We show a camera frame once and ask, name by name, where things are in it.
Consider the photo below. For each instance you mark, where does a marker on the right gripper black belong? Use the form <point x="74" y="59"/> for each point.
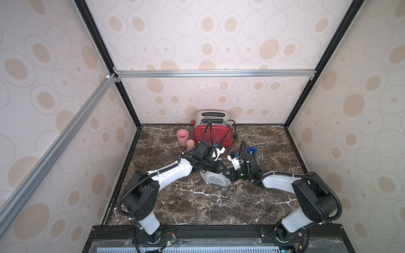
<point x="236" y="172"/>

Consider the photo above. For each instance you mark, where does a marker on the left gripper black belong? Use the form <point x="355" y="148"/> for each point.
<point x="218" y="167"/>

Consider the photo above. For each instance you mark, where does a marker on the clear bubble wrap sheet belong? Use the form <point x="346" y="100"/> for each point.
<point x="216" y="179"/>

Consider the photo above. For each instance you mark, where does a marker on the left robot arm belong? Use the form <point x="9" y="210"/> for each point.
<point x="140" y="194"/>

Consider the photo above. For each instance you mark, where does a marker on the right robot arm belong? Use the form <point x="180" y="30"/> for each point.
<point x="318" y="202"/>

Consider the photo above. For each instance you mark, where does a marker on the red polka dot toaster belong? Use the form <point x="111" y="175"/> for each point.
<point x="214" y="126"/>

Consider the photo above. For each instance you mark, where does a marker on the pink plastic cup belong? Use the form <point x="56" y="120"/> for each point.
<point x="183" y="137"/>

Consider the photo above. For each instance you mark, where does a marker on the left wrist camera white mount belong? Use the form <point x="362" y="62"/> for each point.
<point x="219" y="149"/>

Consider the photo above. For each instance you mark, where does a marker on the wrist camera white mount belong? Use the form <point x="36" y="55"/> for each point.
<point x="236" y="162"/>
<point x="219" y="149"/>

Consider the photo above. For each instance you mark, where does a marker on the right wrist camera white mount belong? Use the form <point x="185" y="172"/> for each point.
<point x="236" y="162"/>

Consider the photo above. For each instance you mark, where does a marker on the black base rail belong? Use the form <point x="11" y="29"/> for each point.
<point x="328" y="238"/>

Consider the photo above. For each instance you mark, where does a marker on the horizontal aluminium frame bar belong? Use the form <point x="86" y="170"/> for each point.
<point x="120" y="74"/>

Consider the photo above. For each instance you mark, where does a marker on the diagonal aluminium frame bar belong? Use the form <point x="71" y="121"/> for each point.
<point x="31" y="182"/>

